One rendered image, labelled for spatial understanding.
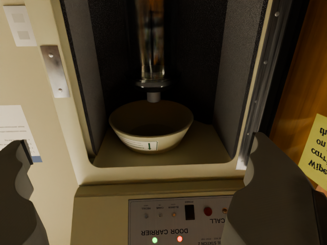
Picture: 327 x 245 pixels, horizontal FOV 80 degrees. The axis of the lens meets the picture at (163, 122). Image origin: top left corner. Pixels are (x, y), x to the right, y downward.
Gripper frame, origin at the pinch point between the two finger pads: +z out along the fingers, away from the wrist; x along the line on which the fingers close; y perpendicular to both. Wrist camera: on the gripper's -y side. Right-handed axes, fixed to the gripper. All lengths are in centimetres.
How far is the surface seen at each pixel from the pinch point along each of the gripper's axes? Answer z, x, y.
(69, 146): 16.5, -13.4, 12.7
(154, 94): 25.5, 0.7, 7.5
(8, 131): 59, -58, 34
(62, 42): 19.3, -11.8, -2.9
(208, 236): 8.6, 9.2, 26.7
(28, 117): 59, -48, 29
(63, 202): 59, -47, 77
